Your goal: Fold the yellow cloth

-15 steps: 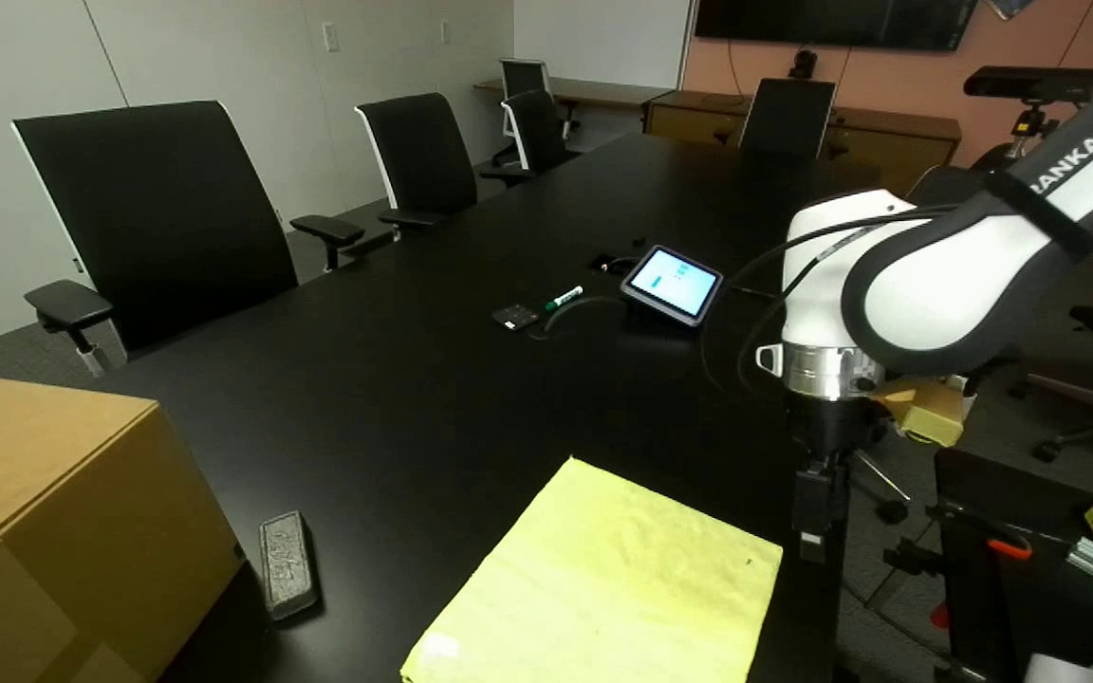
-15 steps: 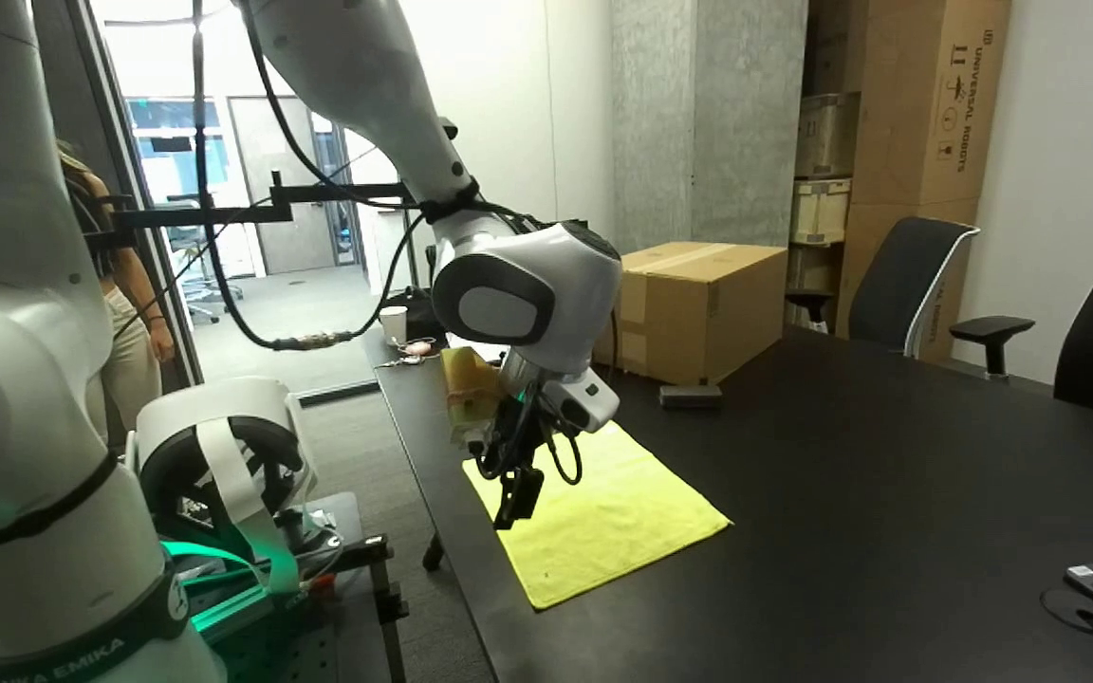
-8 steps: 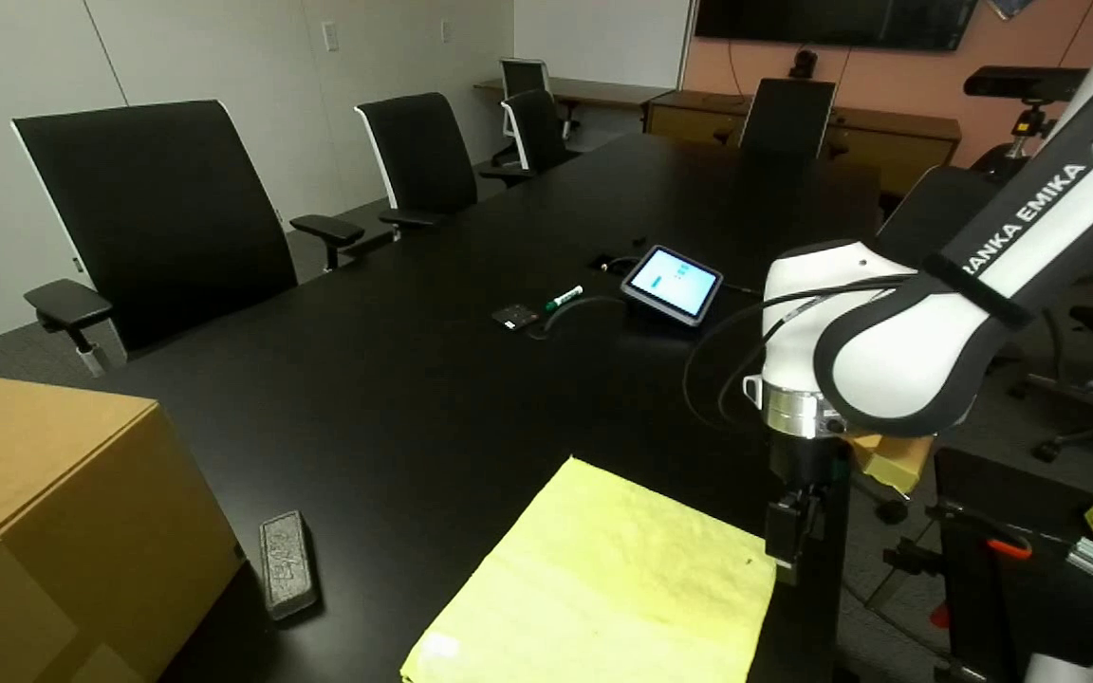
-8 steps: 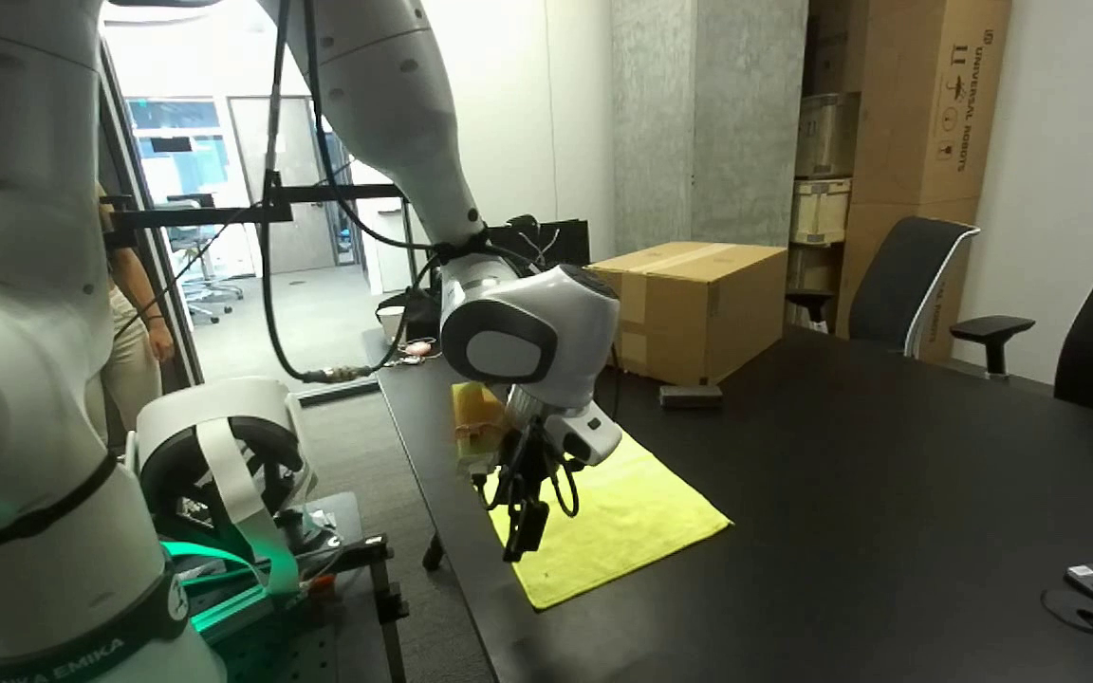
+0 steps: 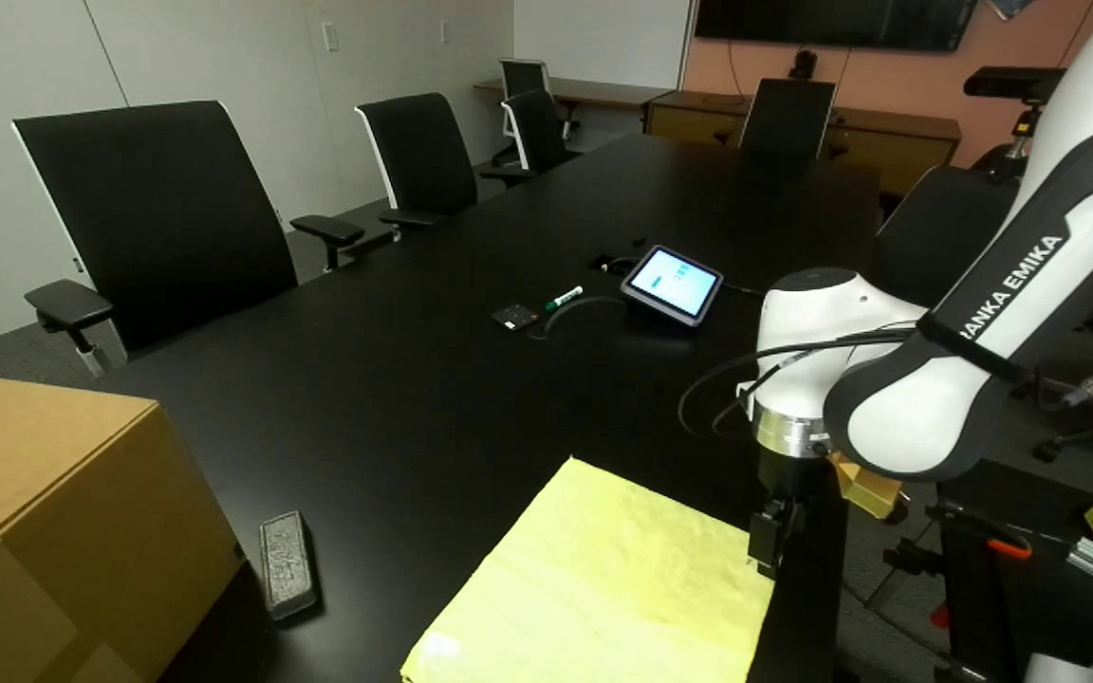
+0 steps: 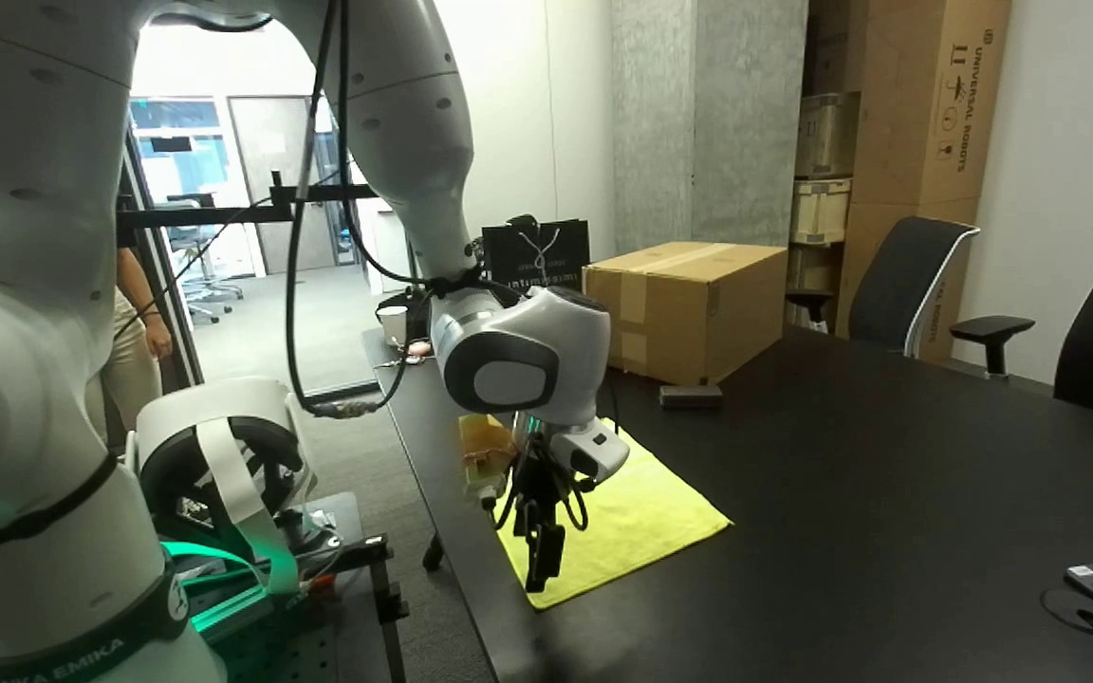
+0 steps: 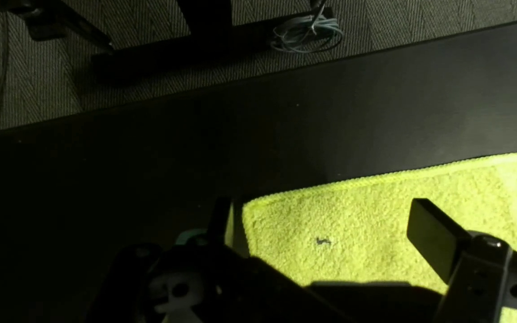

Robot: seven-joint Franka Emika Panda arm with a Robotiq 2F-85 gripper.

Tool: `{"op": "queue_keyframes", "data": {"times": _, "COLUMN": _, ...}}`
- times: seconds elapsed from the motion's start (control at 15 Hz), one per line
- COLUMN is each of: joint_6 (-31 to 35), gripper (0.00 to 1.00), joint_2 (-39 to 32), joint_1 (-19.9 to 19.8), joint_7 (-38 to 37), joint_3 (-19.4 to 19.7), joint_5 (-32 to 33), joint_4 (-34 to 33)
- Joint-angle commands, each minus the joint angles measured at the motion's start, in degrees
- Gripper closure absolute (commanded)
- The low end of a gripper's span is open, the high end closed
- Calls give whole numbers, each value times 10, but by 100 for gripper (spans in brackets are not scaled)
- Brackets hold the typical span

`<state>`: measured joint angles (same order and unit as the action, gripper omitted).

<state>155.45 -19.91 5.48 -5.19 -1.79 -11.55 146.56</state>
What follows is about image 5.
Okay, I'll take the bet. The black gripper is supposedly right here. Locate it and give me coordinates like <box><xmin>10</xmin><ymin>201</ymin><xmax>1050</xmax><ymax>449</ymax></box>
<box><xmin>750</xmin><ymin>451</ymin><xmax>854</xmax><ymax>683</ymax></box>

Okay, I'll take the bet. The wooden credenza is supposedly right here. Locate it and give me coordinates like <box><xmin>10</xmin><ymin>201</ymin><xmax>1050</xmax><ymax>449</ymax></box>
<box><xmin>640</xmin><ymin>88</ymin><xmax>966</xmax><ymax>198</ymax></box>

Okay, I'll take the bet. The small black device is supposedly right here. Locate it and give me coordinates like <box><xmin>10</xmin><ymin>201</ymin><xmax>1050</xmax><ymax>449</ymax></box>
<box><xmin>489</xmin><ymin>300</ymin><xmax>544</xmax><ymax>339</ymax></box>

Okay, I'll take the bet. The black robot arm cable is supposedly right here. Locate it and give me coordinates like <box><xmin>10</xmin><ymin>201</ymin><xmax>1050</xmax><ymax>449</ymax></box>
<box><xmin>677</xmin><ymin>322</ymin><xmax>925</xmax><ymax>440</ymax></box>

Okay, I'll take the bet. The black camera on stand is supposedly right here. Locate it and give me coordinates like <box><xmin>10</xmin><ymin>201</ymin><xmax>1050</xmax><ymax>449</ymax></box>
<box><xmin>960</xmin><ymin>64</ymin><xmax>1068</xmax><ymax>160</ymax></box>

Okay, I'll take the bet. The black clamp with orange trigger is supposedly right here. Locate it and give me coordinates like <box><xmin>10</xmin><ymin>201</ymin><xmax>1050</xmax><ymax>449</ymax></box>
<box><xmin>925</xmin><ymin>495</ymin><xmax>1044</xmax><ymax>683</ymax></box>

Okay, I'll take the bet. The brown cardboard box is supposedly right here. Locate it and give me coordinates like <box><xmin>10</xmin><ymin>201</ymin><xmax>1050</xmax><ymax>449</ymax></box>
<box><xmin>0</xmin><ymin>367</ymin><xmax>247</xmax><ymax>683</ymax></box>

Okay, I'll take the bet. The grey remote control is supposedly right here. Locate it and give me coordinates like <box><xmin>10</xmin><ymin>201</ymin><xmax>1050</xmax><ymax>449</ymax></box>
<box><xmin>257</xmin><ymin>507</ymin><xmax>323</xmax><ymax>621</ymax></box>

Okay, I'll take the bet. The yellow cloth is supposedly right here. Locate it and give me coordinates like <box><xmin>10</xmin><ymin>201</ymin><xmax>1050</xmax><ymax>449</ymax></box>
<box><xmin>399</xmin><ymin>456</ymin><xmax>783</xmax><ymax>683</ymax></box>

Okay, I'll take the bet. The black tablet device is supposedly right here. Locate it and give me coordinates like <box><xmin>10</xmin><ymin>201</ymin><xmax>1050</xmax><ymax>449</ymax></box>
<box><xmin>620</xmin><ymin>242</ymin><xmax>729</xmax><ymax>335</ymax></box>

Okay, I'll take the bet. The black conference camera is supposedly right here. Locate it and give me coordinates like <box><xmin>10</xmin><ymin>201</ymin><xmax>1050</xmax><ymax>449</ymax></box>
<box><xmin>785</xmin><ymin>45</ymin><xmax>824</xmax><ymax>88</ymax></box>

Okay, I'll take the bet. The black wall television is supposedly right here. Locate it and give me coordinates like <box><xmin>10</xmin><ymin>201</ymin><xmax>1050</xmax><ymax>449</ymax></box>
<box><xmin>691</xmin><ymin>0</ymin><xmax>982</xmax><ymax>58</ymax></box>

